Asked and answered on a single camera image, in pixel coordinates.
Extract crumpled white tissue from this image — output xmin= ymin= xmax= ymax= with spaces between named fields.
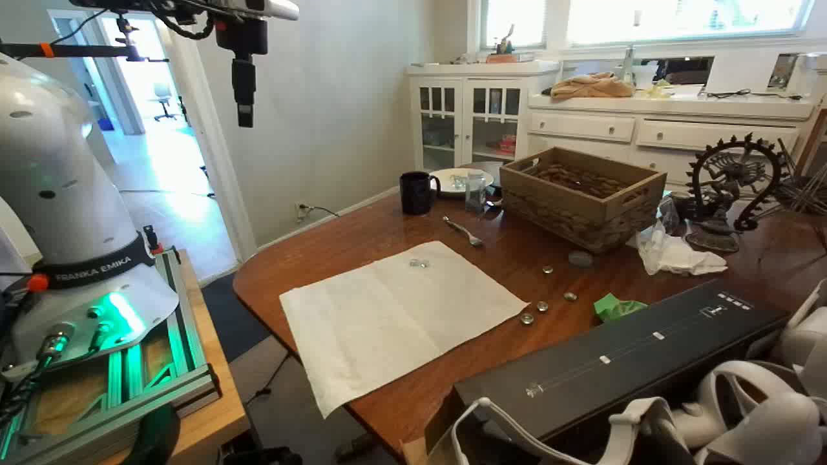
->
xmin=630 ymin=221 xmax=727 ymax=277

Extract white paper sheet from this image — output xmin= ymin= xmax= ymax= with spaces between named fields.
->
xmin=280 ymin=241 xmax=527 ymax=415

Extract green snack wrapper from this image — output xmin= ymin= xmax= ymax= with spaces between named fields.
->
xmin=595 ymin=291 xmax=643 ymax=322

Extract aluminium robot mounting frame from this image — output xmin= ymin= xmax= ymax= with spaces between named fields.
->
xmin=0 ymin=254 xmax=181 ymax=465

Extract long black box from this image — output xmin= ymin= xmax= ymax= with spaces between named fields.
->
xmin=428 ymin=281 xmax=787 ymax=441

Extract dark metal statue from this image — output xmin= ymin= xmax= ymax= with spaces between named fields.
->
xmin=685 ymin=134 xmax=791 ymax=254

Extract white cabinet with glass doors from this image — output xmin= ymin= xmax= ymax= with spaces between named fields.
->
xmin=409 ymin=62 xmax=557 ymax=170

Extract white plate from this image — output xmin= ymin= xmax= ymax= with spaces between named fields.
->
xmin=433 ymin=167 xmax=493 ymax=197

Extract white drawer sideboard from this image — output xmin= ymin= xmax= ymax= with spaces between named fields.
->
xmin=527 ymin=95 xmax=814 ymax=188

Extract black mug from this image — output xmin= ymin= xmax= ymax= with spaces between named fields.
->
xmin=399 ymin=170 xmax=443 ymax=215

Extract silver metal fork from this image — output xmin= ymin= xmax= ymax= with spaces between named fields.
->
xmin=443 ymin=217 xmax=483 ymax=248

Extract black overhead camera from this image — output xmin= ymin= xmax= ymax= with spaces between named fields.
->
xmin=70 ymin=0 xmax=300 ymax=126

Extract wooden side table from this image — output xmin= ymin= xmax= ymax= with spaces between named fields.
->
xmin=102 ymin=248 xmax=253 ymax=465

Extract clear glass bead on paper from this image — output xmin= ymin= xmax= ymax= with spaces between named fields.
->
xmin=409 ymin=258 xmax=429 ymax=268

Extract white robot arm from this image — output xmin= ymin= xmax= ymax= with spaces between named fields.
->
xmin=0 ymin=56 xmax=179 ymax=367

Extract clear drinking glass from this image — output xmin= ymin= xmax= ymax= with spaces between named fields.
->
xmin=466 ymin=172 xmax=486 ymax=211

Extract grey flat stone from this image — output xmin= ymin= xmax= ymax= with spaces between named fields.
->
xmin=570 ymin=251 xmax=595 ymax=268

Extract wooden crate basket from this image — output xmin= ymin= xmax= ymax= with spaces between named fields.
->
xmin=499 ymin=148 xmax=668 ymax=254

